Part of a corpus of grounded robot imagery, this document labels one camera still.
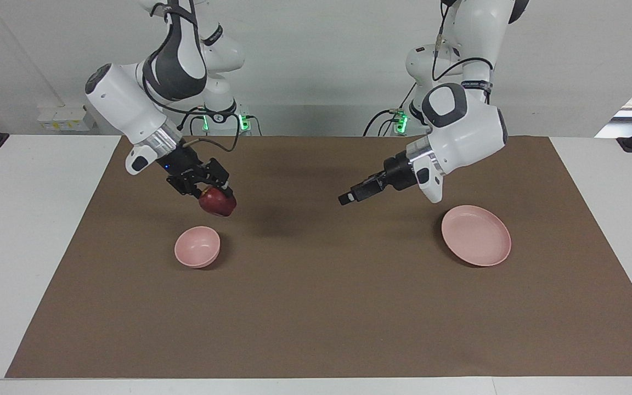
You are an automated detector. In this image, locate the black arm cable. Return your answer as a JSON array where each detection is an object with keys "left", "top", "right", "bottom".
[
  {"left": 431, "top": 0, "right": 495, "bottom": 106},
  {"left": 150, "top": 0, "right": 241, "bottom": 154}
]

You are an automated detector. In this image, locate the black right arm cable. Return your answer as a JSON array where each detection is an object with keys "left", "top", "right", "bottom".
[{"left": 150, "top": 0, "right": 241, "bottom": 154}]

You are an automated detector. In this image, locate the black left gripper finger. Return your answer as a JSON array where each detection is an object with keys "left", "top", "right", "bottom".
[
  {"left": 338, "top": 183, "right": 387, "bottom": 207},
  {"left": 349, "top": 172, "right": 388, "bottom": 194}
]

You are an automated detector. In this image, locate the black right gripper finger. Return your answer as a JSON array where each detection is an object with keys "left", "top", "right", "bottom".
[
  {"left": 175, "top": 177, "right": 205, "bottom": 200},
  {"left": 203, "top": 158, "right": 235, "bottom": 193}
]

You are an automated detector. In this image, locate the red apple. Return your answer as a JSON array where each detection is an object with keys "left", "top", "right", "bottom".
[{"left": 198, "top": 187, "right": 238, "bottom": 217}]

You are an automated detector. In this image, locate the brown table mat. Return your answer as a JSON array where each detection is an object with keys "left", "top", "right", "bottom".
[{"left": 5, "top": 136, "right": 632, "bottom": 379}]

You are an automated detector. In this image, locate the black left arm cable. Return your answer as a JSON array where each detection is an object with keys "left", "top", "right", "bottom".
[{"left": 431, "top": 0, "right": 495, "bottom": 106}]

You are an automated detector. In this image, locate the white wall socket box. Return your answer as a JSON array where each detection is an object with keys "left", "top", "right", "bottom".
[{"left": 37, "top": 106, "right": 97, "bottom": 133}]

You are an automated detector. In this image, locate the black right base cable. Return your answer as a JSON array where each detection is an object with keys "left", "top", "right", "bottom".
[{"left": 176, "top": 106, "right": 207, "bottom": 136}]

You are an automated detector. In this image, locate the black left base cable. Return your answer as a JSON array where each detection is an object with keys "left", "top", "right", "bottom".
[{"left": 363, "top": 82, "right": 419, "bottom": 137}]

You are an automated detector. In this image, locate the black base cable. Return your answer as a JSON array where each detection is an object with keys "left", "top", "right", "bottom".
[
  {"left": 363, "top": 82, "right": 419, "bottom": 137},
  {"left": 176, "top": 106, "right": 207, "bottom": 136}
]

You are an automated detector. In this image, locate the pink bowl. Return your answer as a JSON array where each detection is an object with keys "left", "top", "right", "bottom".
[{"left": 174, "top": 226, "right": 222, "bottom": 269}]

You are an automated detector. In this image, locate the pink plate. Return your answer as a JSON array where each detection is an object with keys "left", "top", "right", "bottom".
[{"left": 441, "top": 205, "right": 512, "bottom": 268}]

